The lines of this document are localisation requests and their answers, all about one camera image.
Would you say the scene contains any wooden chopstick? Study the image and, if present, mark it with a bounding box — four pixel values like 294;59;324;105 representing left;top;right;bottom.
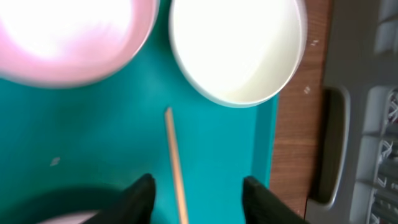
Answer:
165;107;189;224

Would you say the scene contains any pink bowl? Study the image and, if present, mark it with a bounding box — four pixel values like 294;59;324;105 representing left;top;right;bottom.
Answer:
1;0;160;88

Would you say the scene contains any pink plate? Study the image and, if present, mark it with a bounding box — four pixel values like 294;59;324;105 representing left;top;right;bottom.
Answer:
38;211;98;224

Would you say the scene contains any white bowl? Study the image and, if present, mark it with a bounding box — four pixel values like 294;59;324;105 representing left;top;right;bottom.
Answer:
169;0;308;108

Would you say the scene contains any teal serving tray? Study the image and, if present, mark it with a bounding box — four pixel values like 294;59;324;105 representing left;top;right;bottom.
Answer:
1;1;278;223

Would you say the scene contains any grey dishwasher rack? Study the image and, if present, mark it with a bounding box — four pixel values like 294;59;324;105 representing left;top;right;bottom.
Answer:
305;0;397;223

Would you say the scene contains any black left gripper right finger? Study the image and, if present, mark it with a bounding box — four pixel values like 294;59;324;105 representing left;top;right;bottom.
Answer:
242;176;308;224

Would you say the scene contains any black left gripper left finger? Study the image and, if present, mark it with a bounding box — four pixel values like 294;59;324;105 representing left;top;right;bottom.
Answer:
83;174;155;224

